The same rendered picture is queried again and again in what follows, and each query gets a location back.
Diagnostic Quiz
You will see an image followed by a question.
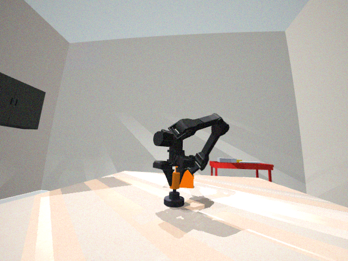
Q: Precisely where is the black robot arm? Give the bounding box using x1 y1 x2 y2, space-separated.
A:
153 113 229 176

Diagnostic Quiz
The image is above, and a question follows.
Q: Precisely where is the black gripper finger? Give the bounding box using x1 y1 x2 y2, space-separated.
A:
176 167 189 183
161 169 174 186

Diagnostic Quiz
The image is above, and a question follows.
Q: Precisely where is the orange knob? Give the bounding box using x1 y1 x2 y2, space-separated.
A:
170 172 180 189

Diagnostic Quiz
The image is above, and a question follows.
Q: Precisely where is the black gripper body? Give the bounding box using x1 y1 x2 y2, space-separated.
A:
153 147 187 170

